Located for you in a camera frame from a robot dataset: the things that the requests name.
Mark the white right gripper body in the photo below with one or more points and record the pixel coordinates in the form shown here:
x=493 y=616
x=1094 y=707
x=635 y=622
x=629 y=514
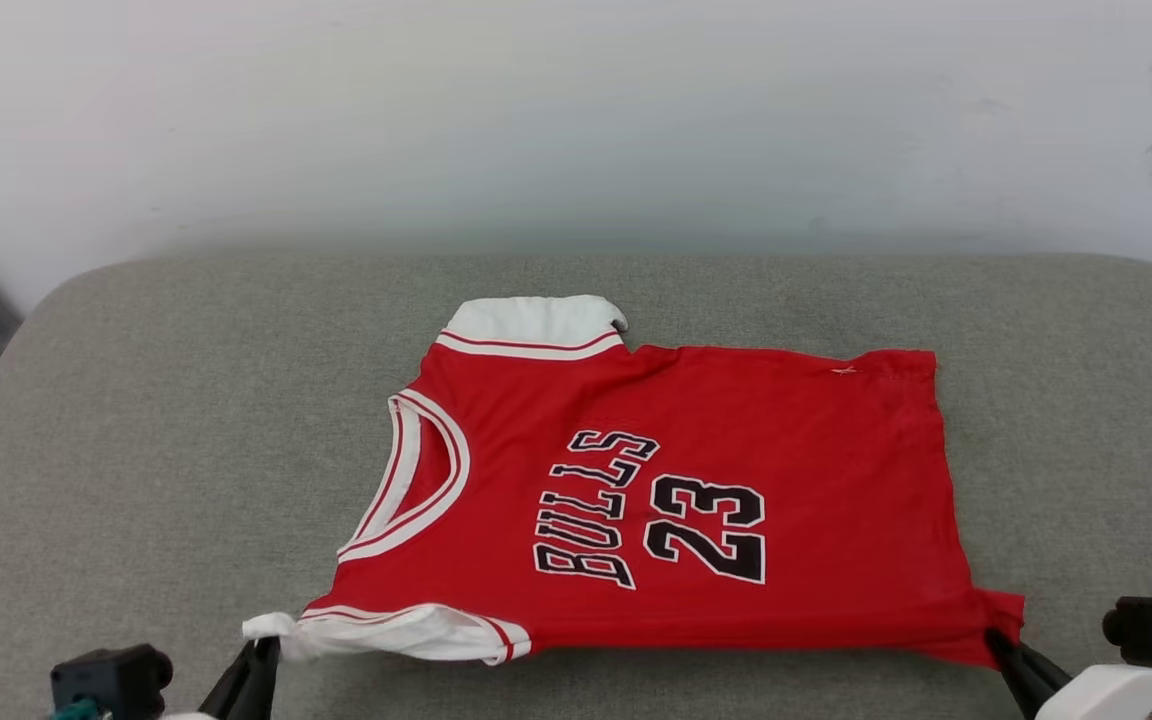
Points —
x=1126 y=695

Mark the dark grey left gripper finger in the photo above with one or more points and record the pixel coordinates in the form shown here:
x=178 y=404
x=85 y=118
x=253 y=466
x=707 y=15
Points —
x=264 y=685
x=226 y=690

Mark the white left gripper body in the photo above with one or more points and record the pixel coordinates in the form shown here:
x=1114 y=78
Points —
x=188 y=716

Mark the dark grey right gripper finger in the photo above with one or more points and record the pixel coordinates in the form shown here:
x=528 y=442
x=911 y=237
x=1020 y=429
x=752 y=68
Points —
x=1026 y=672

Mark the red Bulls 23 jersey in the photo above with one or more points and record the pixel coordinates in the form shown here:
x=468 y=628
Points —
x=696 y=480

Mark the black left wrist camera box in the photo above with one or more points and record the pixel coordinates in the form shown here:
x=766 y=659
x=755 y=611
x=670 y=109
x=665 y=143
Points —
x=111 y=680

